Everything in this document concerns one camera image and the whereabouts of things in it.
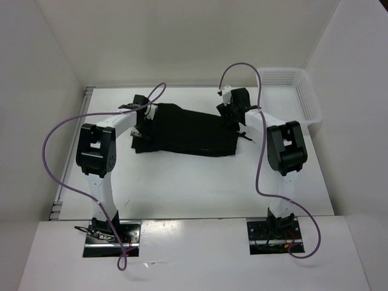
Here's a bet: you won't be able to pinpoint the black shorts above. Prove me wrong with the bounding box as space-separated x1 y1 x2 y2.
132 103 251 157

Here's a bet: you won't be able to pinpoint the aluminium table edge rail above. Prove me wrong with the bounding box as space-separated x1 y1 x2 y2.
48 87 94 221

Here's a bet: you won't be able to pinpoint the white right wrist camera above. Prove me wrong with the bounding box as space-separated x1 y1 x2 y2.
217 85 233 105

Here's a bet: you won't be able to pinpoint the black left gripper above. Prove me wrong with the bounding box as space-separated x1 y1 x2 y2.
130 116 157 142

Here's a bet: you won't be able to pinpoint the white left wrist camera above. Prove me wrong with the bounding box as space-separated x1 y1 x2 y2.
144 104 158 120

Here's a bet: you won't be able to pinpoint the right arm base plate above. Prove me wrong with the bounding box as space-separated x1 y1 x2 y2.
247 220 305 255

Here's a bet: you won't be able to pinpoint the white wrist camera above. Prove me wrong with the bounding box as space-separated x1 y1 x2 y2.
144 104 158 120
217 85 233 105

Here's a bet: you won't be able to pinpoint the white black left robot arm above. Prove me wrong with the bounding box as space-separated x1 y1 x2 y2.
76 95 157 243

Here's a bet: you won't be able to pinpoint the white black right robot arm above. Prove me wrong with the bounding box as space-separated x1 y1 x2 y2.
217 85 308 238

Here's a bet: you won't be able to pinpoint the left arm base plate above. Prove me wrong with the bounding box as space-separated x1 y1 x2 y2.
82 220 141 258

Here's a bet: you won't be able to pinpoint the white plastic mesh basket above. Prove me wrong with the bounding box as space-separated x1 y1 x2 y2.
257 67 323 126

